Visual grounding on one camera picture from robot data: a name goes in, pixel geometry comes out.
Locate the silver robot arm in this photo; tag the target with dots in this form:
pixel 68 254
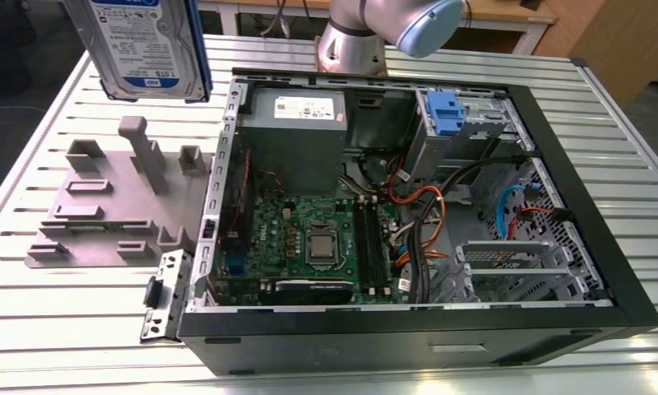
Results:
pixel 350 49

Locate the metal drive cage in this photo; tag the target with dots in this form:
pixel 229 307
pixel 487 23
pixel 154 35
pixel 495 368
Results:
pixel 435 156

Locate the metal card retention bracket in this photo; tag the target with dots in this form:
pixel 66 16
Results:
pixel 170 267

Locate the black PC case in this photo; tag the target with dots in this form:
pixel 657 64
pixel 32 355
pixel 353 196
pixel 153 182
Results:
pixel 361 341

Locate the CPU socket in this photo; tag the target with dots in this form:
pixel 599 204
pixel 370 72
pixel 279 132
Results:
pixel 339 249

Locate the green RAM stick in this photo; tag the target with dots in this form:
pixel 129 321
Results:
pixel 96 226

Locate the silver CPU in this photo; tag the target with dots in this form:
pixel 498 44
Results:
pixel 321 249

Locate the hard disk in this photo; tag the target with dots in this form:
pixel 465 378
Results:
pixel 137 53

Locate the metal disk bay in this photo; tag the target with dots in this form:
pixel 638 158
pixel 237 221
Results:
pixel 503 250

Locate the grey power supply unit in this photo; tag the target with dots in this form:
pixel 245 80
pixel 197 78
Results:
pixel 295 156

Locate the wooden top desk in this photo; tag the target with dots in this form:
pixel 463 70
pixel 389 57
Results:
pixel 518 17

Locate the black graphics card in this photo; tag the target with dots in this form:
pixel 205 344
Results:
pixel 311 290

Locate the black RAM slot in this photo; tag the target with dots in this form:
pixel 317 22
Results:
pixel 378 247
pixel 363 247

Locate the blue drive bay latch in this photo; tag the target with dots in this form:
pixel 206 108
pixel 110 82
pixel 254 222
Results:
pixel 443 111

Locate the grey parts rack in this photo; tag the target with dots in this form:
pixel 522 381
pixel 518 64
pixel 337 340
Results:
pixel 132 205

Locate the brown wooden cabinet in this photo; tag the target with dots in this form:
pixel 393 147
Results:
pixel 609 33

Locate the green motherboard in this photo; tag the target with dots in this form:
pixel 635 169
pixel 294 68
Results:
pixel 329 214

